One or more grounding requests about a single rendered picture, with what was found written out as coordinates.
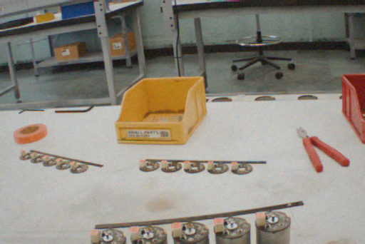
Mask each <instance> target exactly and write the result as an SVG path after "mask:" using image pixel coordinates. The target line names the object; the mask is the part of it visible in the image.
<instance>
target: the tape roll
mask: <svg viewBox="0 0 365 244"><path fill-rule="evenodd" d="M47 134H48V130H47V127H46V125H45V124H40V123H38V124H30V125H27V126H24V127H22V128H19V129H17V130H16V131H15V132H14V133H13V136H14V140H15V142H16V143H19V144H25V143H33V142H35V141H39V140H41V139H42V138H44V137H46V136H47Z"/></svg>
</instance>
